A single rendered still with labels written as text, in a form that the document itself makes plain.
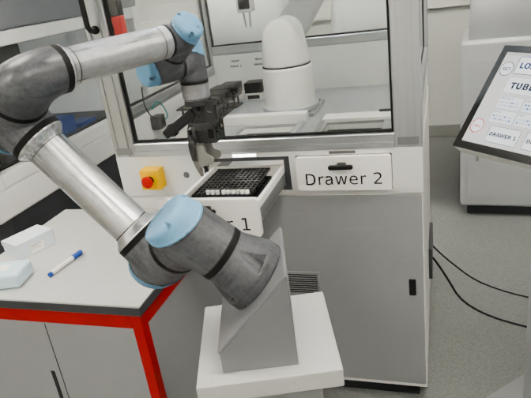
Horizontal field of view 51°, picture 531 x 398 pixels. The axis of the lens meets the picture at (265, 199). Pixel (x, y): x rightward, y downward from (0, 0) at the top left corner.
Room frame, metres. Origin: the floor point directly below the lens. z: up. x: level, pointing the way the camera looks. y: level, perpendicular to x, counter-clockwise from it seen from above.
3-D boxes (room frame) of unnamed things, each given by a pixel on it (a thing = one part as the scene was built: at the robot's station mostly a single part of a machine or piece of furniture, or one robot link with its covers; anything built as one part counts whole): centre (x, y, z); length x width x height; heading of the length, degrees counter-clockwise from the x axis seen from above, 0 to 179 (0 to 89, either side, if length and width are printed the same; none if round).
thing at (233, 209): (1.38, 0.16, 0.87); 0.29 x 0.02 x 0.11; 71
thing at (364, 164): (1.58, -0.25, 0.87); 0.29 x 0.02 x 0.11; 71
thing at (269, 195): (1.58, 0.09, 0.86); 0.40 x 0.26 x 0.06; 161
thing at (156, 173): (1.77, 0.37, 0.88); 0.07 x 0.05 x 0.07; 71
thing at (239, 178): (1.57, 0.09, 0.87); 0.22 x 0.18 x 0.06; 161
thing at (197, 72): (1.49, 0.15, 1.27); 0.09 x 0.08 x 0.11; 134
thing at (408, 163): (2.13, -0.15, 0.87); 1.02 x 0.95 x 0.14; 71
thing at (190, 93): (1.49, 0.14, 1.20); 0.08 x 0.08 x 0.05
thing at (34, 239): (1.59, 0.75, 0.79); 0.13 x 0.09 x 0.05; 141
